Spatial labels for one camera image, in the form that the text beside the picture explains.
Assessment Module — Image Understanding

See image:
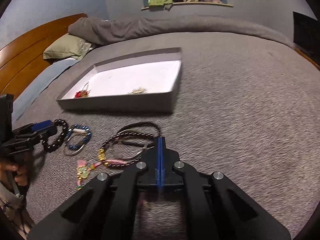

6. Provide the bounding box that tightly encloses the large black bead bracelet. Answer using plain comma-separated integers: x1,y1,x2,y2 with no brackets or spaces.
41,119,69,153

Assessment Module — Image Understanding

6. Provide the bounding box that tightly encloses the black elastic hair tie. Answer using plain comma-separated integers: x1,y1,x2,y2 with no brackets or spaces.
116,121,162,150

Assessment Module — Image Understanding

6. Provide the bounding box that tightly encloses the blue bead bracelet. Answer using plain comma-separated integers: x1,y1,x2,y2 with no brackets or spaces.
64,124,92,151

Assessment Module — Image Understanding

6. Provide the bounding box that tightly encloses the dark red bead gold charm bracelet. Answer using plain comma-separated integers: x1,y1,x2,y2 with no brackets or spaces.
98,132,156,168

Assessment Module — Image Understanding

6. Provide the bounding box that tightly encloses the thin silver bangle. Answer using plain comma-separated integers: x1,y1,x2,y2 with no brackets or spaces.
63,124,92,157

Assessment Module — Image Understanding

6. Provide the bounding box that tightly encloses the left patterned sleeve forearm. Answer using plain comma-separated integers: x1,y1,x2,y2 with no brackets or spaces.
0,183,35,239

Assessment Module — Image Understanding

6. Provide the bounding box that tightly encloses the person's left hand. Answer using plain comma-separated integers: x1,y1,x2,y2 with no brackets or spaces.
1,159,28,190

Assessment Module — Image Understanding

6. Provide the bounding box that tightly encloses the blue bed sheet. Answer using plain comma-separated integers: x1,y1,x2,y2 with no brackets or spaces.
12,57,79,124

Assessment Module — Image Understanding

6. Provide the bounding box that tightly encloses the wooden headboard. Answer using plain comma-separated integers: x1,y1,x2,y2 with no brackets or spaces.
0,13,87,99

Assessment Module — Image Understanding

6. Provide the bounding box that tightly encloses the grey shallow cardboard tray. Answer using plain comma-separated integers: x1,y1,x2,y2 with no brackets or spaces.
56,47,182,113

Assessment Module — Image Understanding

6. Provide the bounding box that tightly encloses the olive green pillow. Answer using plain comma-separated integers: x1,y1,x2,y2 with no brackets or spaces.
42,34,95,60

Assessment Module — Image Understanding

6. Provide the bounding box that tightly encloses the grey bed cover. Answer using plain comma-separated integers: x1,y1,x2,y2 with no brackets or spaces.
15,33,319,236

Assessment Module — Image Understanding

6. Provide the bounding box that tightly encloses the grey rolled blanket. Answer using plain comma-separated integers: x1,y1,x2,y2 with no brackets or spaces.
68,15,293,48

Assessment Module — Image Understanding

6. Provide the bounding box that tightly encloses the green cloth on sill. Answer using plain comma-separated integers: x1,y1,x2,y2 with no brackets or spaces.
148,0,184,9

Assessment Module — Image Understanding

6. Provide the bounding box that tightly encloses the wooden window sill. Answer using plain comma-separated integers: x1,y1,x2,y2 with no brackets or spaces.
141,2,234,11

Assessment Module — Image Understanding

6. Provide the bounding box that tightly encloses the wooden tv stand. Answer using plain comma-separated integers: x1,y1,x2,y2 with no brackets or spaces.
294,46,320,70

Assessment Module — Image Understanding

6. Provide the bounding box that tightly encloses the black monitor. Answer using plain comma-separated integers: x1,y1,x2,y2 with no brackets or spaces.
293,11,320,61

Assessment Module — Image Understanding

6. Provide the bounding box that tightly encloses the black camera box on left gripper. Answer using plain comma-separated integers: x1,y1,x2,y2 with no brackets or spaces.
0,94,14,143

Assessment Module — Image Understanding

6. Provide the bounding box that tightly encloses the pink string charm bracelet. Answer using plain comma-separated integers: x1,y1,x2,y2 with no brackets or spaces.
75,158,128,190

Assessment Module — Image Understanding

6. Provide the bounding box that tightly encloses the white pearl gold bracelet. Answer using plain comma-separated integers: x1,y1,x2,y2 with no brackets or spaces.
128,87,149,95

